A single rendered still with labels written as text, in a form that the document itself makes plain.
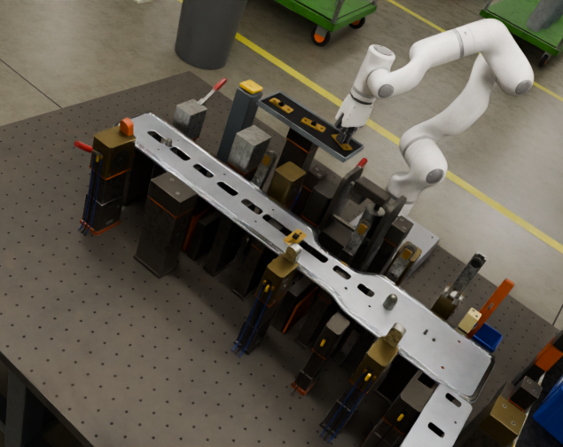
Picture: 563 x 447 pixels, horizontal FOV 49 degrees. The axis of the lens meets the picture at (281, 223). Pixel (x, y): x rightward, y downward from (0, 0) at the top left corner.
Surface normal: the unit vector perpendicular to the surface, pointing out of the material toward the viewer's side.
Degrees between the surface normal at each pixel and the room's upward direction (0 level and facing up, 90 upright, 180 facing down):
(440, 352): 0
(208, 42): 93
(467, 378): 0
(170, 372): 0
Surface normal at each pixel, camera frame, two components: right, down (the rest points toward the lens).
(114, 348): 0.31, -0.72
